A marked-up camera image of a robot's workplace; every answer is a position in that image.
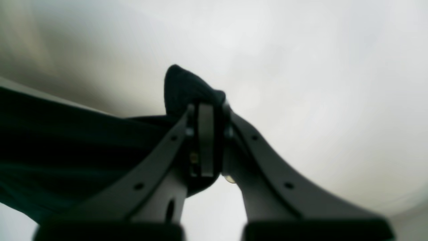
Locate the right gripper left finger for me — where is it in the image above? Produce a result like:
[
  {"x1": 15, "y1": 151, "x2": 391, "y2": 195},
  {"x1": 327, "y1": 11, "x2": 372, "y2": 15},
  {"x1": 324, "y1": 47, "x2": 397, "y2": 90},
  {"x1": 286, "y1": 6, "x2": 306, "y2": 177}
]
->
[{"x1": 34, "y1": 103, "x2": 214, "y2": 241}]

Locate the black t-shirt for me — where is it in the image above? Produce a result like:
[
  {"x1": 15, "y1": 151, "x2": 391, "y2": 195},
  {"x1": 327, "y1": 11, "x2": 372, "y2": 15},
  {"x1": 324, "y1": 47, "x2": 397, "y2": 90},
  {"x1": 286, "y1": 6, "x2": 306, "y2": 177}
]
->
[{"x1": 0, "y1": 65, "x2": 226, "y2": 223}]

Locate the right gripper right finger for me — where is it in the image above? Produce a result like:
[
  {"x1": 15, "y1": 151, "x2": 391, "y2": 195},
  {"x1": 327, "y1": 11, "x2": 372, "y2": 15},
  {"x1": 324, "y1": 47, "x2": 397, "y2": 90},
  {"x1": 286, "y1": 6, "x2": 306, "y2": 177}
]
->
[{"x1": 222, "y1": 102, "x2": 395, "y2": 241}]

